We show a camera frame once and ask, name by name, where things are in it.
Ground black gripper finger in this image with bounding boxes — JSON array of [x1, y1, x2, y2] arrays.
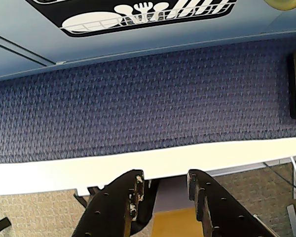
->
[[186, 169, 277, 237], [73, 169, 146, 237]]

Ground yellow box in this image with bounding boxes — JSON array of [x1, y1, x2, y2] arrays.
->
[[150, 206, 198, 237]]

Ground black bar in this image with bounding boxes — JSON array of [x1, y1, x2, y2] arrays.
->
[[0, 218, 12, 232]]

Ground blue woven mat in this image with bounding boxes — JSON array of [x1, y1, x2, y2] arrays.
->
[[0, 37, 296, 165]]

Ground black white dishwasher sticker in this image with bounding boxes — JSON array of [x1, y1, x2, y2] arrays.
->
[[24, 0, 238, 39]]

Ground pale yellow round knob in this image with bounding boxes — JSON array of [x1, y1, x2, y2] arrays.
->
[[264, 0, 296, 12]]

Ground thin black cable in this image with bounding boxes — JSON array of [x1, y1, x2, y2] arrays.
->
[[263, 161, 296, 196]]

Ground white metal bracket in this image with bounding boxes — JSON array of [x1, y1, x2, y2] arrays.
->
[[287, 204, 296, 237]]

